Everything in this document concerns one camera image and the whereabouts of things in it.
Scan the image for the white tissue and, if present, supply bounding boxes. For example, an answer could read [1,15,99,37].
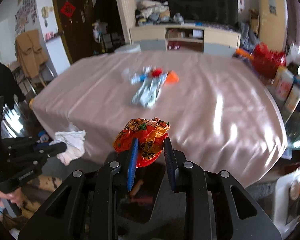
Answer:
[49,123,86,166]

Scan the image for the orange foil wrapper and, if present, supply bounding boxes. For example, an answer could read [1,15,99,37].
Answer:
[113,118,170,168]

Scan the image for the silver foil wrapper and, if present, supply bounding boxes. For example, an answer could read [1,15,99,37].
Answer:
[131,74,167,109]

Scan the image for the orange candy tube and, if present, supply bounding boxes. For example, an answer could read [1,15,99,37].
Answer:
[129,179,144,198]

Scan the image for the red ornament ball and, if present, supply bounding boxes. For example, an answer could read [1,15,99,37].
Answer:
[150,68,163,77]

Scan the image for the person left hand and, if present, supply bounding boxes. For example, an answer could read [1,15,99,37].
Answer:
[0,188,23,206]

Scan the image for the tan hanging coat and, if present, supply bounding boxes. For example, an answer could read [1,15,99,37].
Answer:
[15,29,48,79]

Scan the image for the pink satin tablecloth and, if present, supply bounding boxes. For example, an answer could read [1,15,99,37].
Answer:
[32,51,288,187]

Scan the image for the white cylindrical stool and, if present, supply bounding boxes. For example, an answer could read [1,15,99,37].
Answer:
[114,43,141,53]

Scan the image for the orange paper piece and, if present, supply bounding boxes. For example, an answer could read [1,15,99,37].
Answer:
[165,71,179,84]

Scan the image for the white orange-label bottle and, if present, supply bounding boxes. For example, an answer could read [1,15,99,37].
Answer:
[285,85,300,113]

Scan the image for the red diamond door sign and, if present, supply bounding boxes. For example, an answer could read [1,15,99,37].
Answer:
[61,1,76,18]

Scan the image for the white pink-label bottle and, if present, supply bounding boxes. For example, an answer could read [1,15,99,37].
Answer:
[275,68,294,101]

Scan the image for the dark wooden door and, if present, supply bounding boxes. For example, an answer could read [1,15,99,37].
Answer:
[53,0,93,64]

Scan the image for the red plastic basket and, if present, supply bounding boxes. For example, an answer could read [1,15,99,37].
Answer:
[252,43,286,79]

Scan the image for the beige TV cabinet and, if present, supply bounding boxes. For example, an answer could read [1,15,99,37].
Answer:
[129,24,241,57]

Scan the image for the pile of clothes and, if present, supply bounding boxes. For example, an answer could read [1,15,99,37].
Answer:
[135,0,171,26]

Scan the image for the black television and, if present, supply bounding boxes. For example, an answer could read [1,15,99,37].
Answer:
[167,0,238,27]

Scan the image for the beige standing air conditioner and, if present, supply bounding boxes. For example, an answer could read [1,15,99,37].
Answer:
[258,0,288,51]

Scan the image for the orange handle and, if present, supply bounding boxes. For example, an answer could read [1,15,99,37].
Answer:
[235,48,254,60]

